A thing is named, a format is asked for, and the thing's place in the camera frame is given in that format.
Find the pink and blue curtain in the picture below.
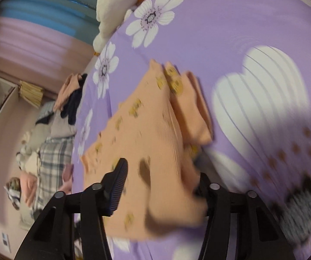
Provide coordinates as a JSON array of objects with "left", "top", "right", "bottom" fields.
[{"left": 0, "top": 0, "right": 99, "bottom": 93}]

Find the white goose plush toy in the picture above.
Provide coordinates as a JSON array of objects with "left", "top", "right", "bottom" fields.
[{"left": 93, "top": 0, "right": 144, "bottom": 54}]

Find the purple floral bed cover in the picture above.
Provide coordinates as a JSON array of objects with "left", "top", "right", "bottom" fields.
[{"left": 73, "top": 0, "right": 311, "bottom": 259}]

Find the dark navy garment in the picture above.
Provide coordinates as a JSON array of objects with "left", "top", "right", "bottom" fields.
[{"left": 60, "top": 74, "right": 87, "bottom": 125}]

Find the pink crumpled garment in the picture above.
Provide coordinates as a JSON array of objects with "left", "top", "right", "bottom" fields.
[{"left": 59, "top": 164, "right": 74, "bottom": 195}]

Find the folded orange garment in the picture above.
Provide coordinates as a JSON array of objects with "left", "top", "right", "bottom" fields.
[{"left": 53, "top": 74, "right": 83, "bottom": 112}]

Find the grey plaid blanket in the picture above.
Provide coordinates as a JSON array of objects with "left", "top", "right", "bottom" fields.
[{"left": 17, "top": 136, "right": 75, "bottom": 212}]

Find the orange duck print shirt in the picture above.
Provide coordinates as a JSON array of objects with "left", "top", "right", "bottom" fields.
[{"left": 81, "top": 60, "right": 213, "bottom": 241}]

